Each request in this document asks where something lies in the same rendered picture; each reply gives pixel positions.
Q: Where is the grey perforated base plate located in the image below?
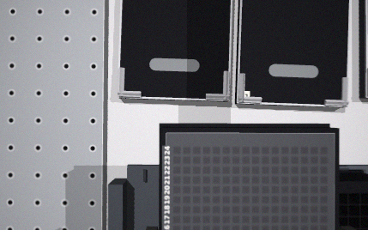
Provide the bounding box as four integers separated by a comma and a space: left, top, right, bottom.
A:
0, 0, 104, 230

